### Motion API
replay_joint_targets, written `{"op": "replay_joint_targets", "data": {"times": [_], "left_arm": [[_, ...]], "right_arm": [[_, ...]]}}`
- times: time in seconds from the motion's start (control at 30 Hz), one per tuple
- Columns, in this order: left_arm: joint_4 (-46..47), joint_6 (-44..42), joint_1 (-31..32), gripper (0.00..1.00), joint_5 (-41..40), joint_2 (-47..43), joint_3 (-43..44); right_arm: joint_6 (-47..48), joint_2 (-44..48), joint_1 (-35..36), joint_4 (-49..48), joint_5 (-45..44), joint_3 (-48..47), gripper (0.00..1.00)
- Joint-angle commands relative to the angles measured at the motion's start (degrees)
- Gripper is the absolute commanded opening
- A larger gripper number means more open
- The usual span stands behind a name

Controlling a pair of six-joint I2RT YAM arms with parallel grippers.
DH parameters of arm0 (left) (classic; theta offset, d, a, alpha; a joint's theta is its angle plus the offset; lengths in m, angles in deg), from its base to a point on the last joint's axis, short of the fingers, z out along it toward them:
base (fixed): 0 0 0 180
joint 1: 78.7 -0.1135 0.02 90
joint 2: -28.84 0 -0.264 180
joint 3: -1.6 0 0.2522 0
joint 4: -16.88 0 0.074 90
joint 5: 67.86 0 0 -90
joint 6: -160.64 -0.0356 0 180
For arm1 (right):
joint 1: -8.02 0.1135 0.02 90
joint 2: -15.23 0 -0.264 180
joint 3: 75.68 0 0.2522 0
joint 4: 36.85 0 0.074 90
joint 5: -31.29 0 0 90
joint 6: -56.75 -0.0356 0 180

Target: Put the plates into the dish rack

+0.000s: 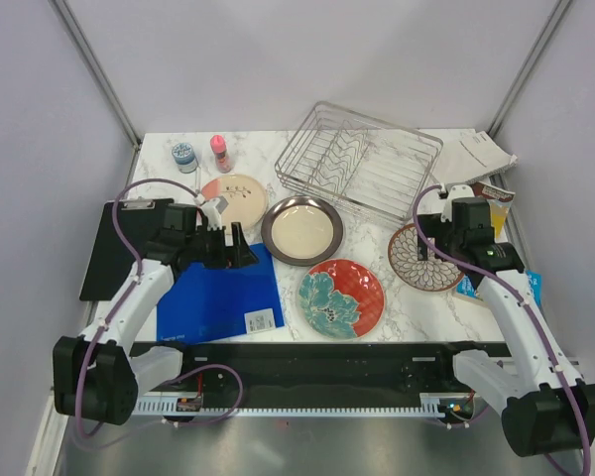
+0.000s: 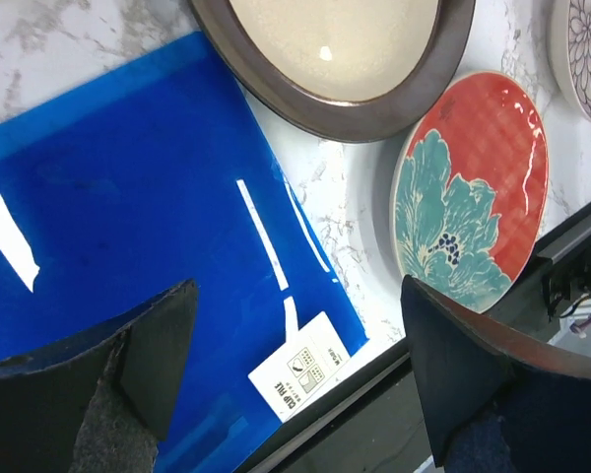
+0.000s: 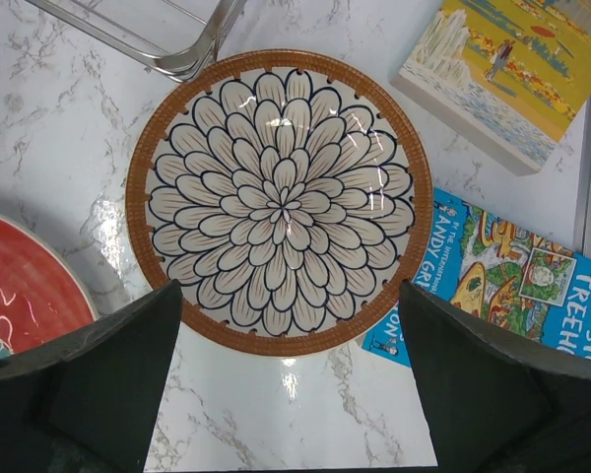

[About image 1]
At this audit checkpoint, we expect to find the blue lid jar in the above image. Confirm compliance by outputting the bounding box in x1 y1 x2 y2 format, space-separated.
171 142 198 174

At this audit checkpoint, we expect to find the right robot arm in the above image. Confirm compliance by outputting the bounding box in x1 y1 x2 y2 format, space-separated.
413 197 595 457

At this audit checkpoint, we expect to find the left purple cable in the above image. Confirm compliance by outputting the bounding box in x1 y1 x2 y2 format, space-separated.
73 178 244 452

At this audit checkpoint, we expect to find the purple cable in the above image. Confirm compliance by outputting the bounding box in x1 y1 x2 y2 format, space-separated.
412 183 594 476
73 178 244 452

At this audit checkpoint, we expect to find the blue plastic folder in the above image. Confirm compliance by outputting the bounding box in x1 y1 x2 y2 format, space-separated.
156 243 285 344

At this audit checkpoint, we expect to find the brown rim petal plate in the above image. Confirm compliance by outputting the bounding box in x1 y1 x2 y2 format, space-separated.
388 223 464 293

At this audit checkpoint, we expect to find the black clipboard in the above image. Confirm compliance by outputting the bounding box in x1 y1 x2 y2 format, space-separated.
79 198 174 301

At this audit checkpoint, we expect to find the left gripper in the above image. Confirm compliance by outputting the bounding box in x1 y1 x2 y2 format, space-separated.
185 222 258 270

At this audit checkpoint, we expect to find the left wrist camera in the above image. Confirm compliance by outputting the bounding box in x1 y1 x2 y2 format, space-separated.
194 193 228 228

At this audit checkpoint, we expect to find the red teal flower plate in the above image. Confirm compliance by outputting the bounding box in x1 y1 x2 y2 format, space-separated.
297 259 386 341

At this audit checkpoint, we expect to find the yellow cover book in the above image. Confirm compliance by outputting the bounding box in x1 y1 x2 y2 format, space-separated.
471 181 516 240

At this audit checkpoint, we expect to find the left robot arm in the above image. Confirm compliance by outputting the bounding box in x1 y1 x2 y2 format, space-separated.
53 203 259 425

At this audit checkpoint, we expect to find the blue treehouse book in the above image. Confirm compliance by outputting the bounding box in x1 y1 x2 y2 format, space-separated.
453 270 541 308

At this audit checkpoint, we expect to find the brown rim cream plate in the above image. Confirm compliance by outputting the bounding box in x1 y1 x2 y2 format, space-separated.
261 195 344 267

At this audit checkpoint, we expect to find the pink cream branch plate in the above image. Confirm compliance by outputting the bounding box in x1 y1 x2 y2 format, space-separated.
200 174 268 232

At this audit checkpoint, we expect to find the pink spice bottle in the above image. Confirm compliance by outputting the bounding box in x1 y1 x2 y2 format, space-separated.
210 135 232 174

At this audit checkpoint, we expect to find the wire dish rack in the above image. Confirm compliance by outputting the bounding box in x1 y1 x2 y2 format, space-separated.
275 101 443 228

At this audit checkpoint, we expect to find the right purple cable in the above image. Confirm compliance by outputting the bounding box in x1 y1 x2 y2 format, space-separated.
412 183 594 476

